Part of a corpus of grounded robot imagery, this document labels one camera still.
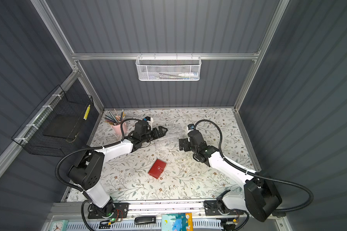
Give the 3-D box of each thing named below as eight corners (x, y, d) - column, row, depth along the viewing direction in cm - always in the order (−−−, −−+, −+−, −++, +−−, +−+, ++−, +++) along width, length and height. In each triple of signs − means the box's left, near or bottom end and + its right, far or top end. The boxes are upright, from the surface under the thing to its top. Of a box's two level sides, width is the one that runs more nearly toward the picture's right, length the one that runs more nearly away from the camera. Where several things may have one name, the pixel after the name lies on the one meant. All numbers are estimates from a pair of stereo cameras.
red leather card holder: (148, 174, 88) (147, 173, 86) (155, 160, 94) (155, 158, 92) (159, 179, 86) (158, 177, 84) (166, 164, 92) (165, 162, 90)
